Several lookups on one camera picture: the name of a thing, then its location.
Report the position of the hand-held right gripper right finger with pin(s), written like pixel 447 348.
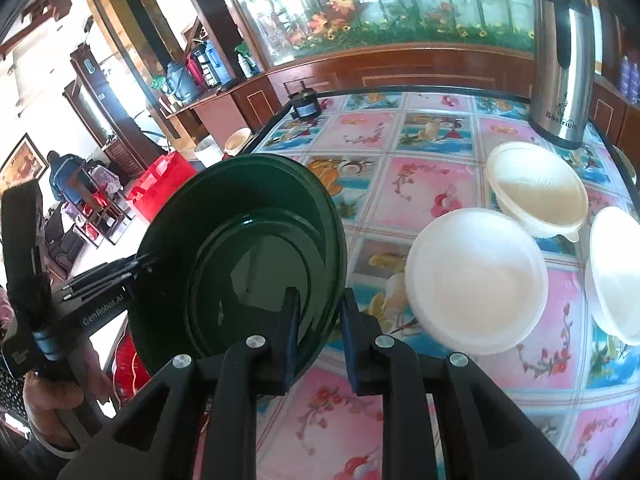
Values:
pixel 351 345

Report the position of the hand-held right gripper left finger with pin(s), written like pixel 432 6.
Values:
pixel 291 340

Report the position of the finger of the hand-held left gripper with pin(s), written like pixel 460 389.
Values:
pixel 115 269
pixel 105 290

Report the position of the green plastic bowl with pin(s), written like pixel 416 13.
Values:
pixel 337 245
pixel 225 220

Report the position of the white foam bowl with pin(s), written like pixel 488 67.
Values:
pixel 617 275
pixel 475 280

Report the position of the cream plastic bowl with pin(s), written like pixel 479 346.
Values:
pixel 537 190

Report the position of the person's left hand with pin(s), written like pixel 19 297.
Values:
pixel 55 405

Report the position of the wooden chair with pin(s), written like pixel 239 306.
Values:
pixel 107 220

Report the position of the red glass plate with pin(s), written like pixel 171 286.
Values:
pixel 131 370

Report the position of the red shopping bag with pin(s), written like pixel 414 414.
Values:
pixel 162 187

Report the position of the person's dotted clothing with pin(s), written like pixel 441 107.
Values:
pixel 10 390

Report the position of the white round container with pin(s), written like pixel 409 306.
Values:
pixel 207 150

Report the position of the cream round pot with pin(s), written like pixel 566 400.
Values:
pixel 238 141

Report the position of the low wooden side cabinet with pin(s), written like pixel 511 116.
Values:
pixel 215 110

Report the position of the blue thermos jug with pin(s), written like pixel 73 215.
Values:
pixel 182 85

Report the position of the printed floral tablecloth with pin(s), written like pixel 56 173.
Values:
pixel 425 160

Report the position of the red flask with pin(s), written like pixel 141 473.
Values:
pixel 195 74

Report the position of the tall wooden glass cabinet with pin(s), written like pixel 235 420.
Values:
pixel 150 50

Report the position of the blue and black bottle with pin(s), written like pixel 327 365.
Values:
pixel 215 62

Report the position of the small black jar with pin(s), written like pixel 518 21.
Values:
pixel 305 105

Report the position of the white plastic bottle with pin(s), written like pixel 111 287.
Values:
pixel 247 66

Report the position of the wooden glass display cabinet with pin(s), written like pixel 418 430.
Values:
pixel 400 67

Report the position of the artificial flowers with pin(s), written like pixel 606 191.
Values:
pixel 415 25

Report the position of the stainless steel thermos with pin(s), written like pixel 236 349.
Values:
pixel 560 70

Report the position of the wooden corner cabinet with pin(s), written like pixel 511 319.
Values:
pixel 615 115

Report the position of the framed wall painting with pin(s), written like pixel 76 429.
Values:
pixel 22 162

